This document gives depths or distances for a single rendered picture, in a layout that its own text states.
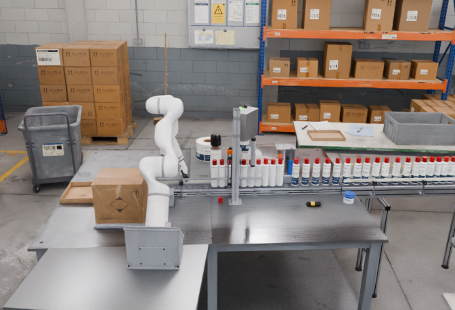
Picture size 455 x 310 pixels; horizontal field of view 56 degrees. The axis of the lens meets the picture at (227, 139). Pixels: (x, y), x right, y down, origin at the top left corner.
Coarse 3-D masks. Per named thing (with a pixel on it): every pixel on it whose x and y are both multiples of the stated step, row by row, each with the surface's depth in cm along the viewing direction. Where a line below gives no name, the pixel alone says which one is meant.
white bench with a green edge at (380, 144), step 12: (300, 132) 445; (348, 132) 447; (300, 144) 412; (312, 144) 413; (324, 144) 413; (336, 144) 413; (348, 144) 414; (360, 144) 414; (372, 144) 414; (384, 144) 415
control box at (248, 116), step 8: (240, 112) 275; (248, 112) 276; (256, 112) 284; (240, 120) 276; (248, 120) 277; (256, 120) 286; (240, 128) 278; (248, 128) 279; (256, 128) 289; (240, 136) 280; (248, 136) 281
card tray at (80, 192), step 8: (72, 184) 316; (80, 184) 316; (88, 184) 316; (64, 192) 300; (72, 192) 307; (80, 192) 307; (88, 192) 307; (64, 200) 292; (72, 200) 292; (80, 200) 292; (88, 200) 293
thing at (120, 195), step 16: (96, 176) 266; (112, 176) 267; (128, 176) 267; (96, 192) 258; (112, 192) 258; (128, 192) 259; (144, 192) 267; (96, 208) 261; (112, 208) 262; (128, 208) 262; (144, 208) 267
